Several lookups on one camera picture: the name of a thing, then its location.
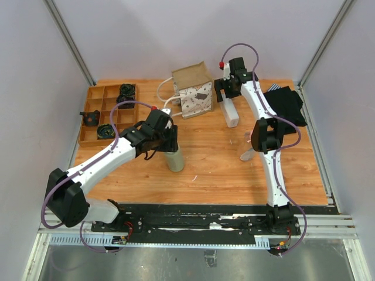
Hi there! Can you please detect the cream bottle beige cap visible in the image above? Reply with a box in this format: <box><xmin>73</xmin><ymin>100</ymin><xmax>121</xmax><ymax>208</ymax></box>
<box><xmin>163</xmin><ymin>147</ymin><xmax>185</xmax><ymax>173</ymax></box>

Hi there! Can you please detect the white bottle grey cap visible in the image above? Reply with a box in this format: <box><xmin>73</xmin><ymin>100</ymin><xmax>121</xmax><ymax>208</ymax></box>
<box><xmin>219</xmin><ymin>94</ymin><xmax>239</xmax><ymax>128</ymax></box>

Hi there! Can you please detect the left aluminium frame post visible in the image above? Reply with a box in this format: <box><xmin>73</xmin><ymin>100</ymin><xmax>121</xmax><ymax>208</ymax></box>
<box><xmin>42</xmin><ymin>0</ymin><xmax>96</xmax><ymax>86</ymax></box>

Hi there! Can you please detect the black garment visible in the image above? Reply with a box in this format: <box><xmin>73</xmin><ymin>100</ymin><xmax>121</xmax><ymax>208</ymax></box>
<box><xmin>264</xmin><ymin>86</ymin><xmax>307</xmax><ymax>127</ymax></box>

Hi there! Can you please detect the rolled tie orange pattern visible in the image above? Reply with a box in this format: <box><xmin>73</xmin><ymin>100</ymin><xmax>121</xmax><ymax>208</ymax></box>
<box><xmin>80</xmin><ymin>110</ymin><xmax>100</xmax><ymax>126</ymax></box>

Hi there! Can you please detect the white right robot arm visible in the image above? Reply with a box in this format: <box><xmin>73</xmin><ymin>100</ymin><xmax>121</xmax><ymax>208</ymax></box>
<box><xmin>214</xmin><ymin>57</ymin><xmax>301</xmax><ymax>235</ymax></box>

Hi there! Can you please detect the rolled tie dark blue dotted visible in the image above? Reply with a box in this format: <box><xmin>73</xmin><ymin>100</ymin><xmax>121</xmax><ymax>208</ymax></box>
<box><xmin>116</xmin><ymin>95</ymin><xmax>135</xmax><ymax>109</ymax></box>

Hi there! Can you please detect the beige canvas bag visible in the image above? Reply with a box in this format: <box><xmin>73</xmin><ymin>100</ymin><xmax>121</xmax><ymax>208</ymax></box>
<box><xmin>156</xmin><ymin>61</ymin><xmax>214</xmax><ymax>119</ymax></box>

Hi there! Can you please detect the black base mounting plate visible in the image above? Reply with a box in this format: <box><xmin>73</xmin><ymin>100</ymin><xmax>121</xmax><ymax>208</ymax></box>
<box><xmin>91</xmin><ymin>204</ymin><xmax>298</xmax><ymax>243</ymax></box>

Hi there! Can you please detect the blue white striped cloth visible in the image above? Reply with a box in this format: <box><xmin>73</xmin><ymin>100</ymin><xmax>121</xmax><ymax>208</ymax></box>
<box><xmin>268</xmin><ymin>84</ymin><xmax>282</xmax><ymax>91</ymax></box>

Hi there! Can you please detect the wooden compartment tray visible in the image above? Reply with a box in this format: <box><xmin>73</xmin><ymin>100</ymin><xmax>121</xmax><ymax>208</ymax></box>
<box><xmin>79</xmin><ymin>84</ymin><xmax>139</xmax><ymax>147</ymax></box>

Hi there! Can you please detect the clear bottle pink cap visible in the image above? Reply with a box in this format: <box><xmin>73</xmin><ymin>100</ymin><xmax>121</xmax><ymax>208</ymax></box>
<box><xmin>240</xmin><ymin>131</ymin><xmax>256</xmax><ymax>162</ymax></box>

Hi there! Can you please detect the aluminium frame post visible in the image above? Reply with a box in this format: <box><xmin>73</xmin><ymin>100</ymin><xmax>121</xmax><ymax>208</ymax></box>
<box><xmin>297</xmin><ymin>0</ymin><xmax>357</xmax><ymax>88</ymax></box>
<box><xmin>42</xmin><ymin>0</ymin><xmax>96</xmax><ymax>86</ymax></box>

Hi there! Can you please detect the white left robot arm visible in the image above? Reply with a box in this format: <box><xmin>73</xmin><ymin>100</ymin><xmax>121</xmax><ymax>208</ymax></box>
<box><xmin>43</xmin><ymin>108</ymin><xmax>178</xmax><ymax>232</ymax></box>

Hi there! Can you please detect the right aluminium frame post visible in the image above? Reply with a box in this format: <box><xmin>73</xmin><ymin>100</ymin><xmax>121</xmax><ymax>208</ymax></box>
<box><xmin>297</xmin><ymin>0</ymin><xmax>357</xmax><ymax>88</ymax></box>

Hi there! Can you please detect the white slotted cable duct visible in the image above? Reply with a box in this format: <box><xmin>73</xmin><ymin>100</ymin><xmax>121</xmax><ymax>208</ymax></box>
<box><xmin>49</xmin><ymin>234</ymin><xmax>271</xmax><ymax>250</ymax></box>

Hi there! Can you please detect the rolled tie green pattern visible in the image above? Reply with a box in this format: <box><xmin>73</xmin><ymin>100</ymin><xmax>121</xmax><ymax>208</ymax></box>
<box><xmin>119</xmin><ymin>84</ymin><xmax>135</xmax><ymax>96</ymax></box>

